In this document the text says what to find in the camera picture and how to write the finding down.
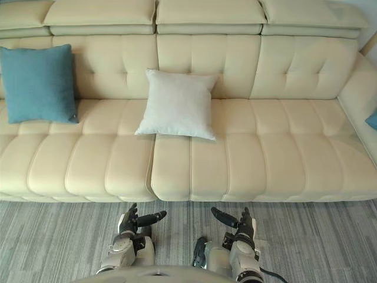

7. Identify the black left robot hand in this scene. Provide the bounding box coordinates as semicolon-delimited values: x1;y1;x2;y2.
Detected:
118;202;167;236

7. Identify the white square cushion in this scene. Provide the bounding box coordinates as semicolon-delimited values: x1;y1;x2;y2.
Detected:
134;68;219;142

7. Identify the cream leather tufted sofa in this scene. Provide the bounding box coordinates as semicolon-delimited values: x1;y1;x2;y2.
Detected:
0;0;377;203

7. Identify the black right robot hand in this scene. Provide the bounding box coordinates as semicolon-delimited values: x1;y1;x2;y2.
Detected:
210;206;256;237

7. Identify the black cable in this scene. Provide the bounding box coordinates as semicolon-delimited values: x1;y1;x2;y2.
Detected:
259;259;286;279

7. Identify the silver robot torso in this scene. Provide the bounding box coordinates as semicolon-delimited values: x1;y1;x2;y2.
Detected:
77;264;233;283

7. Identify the silver robot leg dark foot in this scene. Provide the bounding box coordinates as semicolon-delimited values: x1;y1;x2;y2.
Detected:
134;225;156;266
191;236;233;272

